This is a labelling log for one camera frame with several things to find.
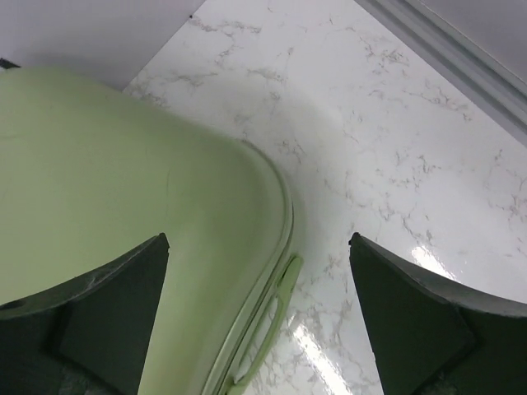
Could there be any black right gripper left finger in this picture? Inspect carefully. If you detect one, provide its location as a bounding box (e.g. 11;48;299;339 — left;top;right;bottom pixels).
1;234;170;394

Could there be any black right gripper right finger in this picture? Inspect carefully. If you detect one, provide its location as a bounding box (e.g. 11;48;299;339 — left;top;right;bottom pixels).
349;233;526;394

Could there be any green hard-shell suitcase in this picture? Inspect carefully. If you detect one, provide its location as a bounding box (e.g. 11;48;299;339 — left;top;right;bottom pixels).
1;67;302;394

